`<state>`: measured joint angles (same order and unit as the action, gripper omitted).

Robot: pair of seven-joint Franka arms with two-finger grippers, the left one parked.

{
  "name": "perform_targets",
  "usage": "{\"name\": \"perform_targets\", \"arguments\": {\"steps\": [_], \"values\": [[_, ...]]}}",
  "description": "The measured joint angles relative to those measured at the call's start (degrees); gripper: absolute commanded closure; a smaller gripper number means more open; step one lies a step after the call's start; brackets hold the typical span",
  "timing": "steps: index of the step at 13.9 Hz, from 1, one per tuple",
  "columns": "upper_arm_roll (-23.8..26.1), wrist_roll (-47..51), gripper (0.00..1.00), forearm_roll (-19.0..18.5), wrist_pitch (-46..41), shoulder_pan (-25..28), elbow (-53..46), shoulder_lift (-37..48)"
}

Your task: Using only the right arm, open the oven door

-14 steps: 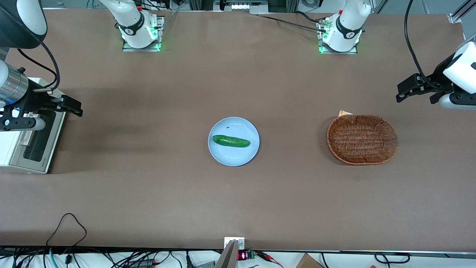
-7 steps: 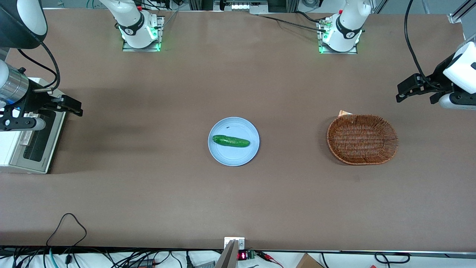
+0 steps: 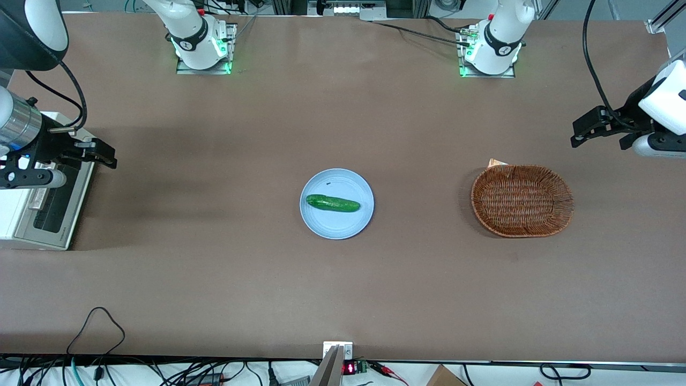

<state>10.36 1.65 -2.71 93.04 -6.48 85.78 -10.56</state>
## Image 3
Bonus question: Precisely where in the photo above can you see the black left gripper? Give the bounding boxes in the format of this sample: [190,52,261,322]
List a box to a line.
[570,77,658,151]

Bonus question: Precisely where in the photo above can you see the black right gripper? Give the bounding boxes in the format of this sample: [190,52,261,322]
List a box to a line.
[0,125,117,190]

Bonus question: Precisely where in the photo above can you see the grey glass oven door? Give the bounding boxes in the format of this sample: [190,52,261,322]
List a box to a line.
[13,155,96,251]

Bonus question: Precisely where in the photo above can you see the white toaster oven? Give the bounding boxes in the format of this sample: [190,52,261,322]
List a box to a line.
[0,110,98,251]

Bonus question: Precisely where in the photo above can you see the brown wicker oval basket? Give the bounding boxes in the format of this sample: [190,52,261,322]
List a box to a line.
[471,165,575,238]

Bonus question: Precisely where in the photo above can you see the green cucumber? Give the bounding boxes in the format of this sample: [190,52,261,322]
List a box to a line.
[305,194,361,213]

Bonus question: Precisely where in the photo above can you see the light blue round plate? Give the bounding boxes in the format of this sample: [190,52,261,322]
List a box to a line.
[300,168,375,240]

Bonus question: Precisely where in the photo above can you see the grey power strip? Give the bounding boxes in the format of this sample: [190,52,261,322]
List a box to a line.
[308,0,387,21]

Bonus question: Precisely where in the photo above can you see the brown cardboard box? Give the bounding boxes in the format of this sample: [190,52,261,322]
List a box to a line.
[426,365,468,386]

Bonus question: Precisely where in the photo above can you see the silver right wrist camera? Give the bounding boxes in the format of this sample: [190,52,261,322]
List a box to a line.
[29,169,68,189]

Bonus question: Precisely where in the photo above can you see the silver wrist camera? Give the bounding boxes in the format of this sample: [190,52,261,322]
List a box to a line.
[632,133,686,159]
[29,169,68,189]

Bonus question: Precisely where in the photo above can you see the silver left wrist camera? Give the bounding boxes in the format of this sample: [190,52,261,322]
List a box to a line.
[632,133,686,159]

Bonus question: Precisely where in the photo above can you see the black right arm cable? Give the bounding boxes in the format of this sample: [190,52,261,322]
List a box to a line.
[26,61,89,131]

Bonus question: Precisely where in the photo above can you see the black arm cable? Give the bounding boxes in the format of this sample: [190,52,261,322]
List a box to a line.
[583,0,644,130]
[26,61,89,131]

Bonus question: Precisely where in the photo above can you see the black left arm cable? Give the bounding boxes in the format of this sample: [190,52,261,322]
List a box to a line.
[583,0,644,130]

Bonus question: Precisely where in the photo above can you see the aluminium frame profile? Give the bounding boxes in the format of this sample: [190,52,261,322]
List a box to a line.
[645,0,686,36]

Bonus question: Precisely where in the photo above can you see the black looped table cable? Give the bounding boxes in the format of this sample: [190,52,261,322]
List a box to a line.
[66,306,126,357]

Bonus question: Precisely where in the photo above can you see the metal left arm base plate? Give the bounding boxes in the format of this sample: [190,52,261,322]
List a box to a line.
[456,27,517,79]

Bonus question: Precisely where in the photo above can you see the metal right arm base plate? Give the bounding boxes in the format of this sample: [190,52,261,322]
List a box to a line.
[176,23,238,75]

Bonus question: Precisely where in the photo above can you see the black cable by base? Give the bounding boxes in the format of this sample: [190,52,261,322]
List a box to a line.
[369,16,473,48]

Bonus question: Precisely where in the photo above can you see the tangled black cable bundle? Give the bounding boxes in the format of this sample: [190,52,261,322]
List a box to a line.
[0,354,279,386]

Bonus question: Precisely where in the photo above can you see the black coiled floor cable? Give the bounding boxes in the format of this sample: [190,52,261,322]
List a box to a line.
[540,363,592,381]

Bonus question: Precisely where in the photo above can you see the red clip lead wires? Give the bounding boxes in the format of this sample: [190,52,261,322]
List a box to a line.
[368,361,409,386]

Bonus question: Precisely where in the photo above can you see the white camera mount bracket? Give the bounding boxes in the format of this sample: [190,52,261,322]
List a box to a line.
[323,342,354,360]

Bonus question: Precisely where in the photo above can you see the grey aluminium mount bar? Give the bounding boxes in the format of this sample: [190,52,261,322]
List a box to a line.
[310,345,345,386]

